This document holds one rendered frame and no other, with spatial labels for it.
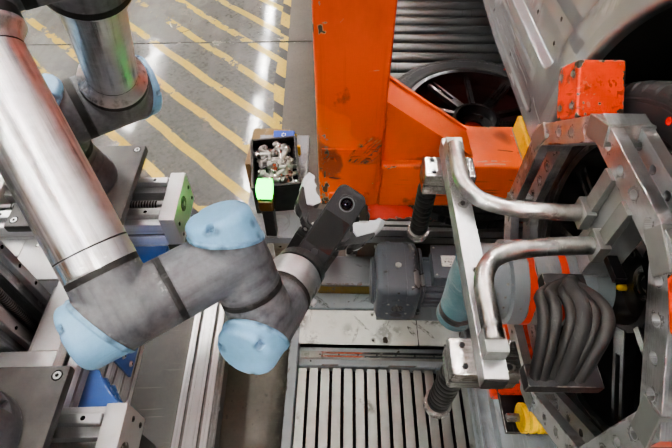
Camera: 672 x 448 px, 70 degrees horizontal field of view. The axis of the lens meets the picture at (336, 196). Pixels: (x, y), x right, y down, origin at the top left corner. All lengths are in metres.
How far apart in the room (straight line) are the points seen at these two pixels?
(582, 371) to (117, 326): 0.51
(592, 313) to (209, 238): 0.44
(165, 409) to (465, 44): 1.99
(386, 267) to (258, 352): 0.85
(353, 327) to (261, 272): 1.11
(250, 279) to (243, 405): 1.14
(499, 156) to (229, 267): 0.92
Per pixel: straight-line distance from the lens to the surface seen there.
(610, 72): 0.87
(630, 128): 0.76
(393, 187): 1.28
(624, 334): 0.94
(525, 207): 0.75
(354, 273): 1.66
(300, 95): 2.55
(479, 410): 1.49
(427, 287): 1.39
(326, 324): 1.63
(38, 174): 0.53
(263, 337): 0.55
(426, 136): 1.19
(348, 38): 0.99
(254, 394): 1.65
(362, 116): 1.10
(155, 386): 1.50
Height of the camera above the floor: 1.55
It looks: 50 degrees down
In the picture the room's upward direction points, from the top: straight up
